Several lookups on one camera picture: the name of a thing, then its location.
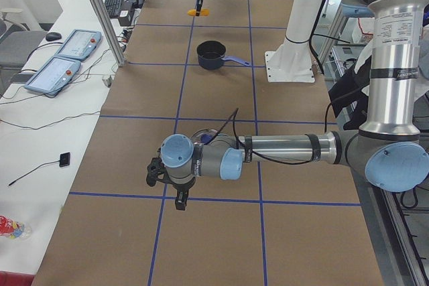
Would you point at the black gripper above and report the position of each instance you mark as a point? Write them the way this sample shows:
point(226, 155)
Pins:
point(181, 187)

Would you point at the yellow corn cob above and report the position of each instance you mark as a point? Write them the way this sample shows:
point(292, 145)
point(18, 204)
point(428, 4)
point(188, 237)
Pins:
point(196, 13)

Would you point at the glass pot lid blue knob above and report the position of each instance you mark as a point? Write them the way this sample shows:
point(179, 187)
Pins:
point(203, 136)

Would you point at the black keyboard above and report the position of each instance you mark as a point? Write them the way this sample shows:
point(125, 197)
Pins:
point(113, 7)

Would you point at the small black square pad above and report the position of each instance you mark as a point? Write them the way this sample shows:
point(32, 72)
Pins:
point(64, 159)

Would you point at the upper teach pendant tablet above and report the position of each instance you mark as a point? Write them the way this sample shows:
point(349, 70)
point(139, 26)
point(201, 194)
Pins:
point(80, 44)

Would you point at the teach pendant tablet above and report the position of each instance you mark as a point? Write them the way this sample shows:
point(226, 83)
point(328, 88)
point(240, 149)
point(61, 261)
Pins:
point(80, 44)
point(53, 76)

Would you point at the black computer mouse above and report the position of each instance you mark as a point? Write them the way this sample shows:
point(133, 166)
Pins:
point(53, 36)

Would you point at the lower teach pendant tablet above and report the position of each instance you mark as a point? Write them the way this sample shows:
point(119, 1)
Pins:
point(53, 76)

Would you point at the red patterned plastic bag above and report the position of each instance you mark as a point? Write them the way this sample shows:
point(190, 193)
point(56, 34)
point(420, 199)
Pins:
point(13, 229)

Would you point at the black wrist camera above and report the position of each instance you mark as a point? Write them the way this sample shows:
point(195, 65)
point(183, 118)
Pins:
point(155, 171)

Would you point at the blue saucepan with handle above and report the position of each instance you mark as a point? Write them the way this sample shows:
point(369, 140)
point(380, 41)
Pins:
point(212, 56)

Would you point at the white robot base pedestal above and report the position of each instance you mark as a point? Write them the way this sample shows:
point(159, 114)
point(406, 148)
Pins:
point(292, 62)

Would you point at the aluminium frame post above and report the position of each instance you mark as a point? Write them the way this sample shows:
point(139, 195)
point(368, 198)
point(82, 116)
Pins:
point(109, 33)

